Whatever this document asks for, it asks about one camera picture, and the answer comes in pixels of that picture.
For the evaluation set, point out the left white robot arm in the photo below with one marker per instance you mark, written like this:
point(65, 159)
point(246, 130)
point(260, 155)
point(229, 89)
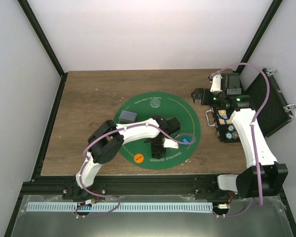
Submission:
point(106, 141)

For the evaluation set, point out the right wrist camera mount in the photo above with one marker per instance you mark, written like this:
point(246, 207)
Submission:
point(216, 83)

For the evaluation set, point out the chip row in case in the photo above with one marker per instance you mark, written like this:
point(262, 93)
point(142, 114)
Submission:
point(231, 135)
point(231, 128)

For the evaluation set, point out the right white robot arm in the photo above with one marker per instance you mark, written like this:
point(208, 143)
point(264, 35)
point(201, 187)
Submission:
point(236, 113)

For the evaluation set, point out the boxed card deck in case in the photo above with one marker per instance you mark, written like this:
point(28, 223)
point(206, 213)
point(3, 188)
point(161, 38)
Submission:
point(223, 118)

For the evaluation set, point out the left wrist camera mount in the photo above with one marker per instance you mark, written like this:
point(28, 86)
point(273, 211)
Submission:
point(171, 144)

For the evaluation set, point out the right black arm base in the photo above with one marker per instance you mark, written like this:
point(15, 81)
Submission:
point(210, 190)

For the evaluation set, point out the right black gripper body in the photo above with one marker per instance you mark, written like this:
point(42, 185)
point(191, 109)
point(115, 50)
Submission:
point(205, 100)

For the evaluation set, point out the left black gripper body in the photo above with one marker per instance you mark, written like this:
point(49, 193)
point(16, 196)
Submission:
point(155, 151)

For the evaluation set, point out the blue small blind button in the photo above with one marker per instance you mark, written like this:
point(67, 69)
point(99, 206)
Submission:
point(186, 140)

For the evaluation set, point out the black aluminium frame rail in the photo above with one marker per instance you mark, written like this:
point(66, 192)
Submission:
point(118, 185)

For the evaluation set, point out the black poker set case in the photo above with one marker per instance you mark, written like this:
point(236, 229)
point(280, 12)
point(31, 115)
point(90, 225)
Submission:
point(274, 115)

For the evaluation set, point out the bottom chip row in case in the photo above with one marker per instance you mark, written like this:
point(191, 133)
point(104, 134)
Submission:
point(231, 135)

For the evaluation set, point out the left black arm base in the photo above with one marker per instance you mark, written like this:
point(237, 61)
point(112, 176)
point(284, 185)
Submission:
point(84, 193)

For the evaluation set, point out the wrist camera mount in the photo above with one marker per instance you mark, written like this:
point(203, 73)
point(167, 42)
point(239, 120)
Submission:
point(216, 83)
point(171, 144)

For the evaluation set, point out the round green poker mat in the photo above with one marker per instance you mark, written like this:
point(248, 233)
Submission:
point(171, 106)

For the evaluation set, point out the blue playing card deck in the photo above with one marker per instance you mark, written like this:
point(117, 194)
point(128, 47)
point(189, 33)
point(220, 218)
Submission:
point(127, 116)

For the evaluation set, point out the light blue slotted cable duct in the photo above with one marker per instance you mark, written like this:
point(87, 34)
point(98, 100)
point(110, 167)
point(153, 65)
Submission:
point(196, 207)

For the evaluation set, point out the clear dealer button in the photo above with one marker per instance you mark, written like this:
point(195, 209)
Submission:
point(155, 103)

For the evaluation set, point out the orange big blind button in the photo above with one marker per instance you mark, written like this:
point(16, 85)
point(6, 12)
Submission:
point(138, 158)

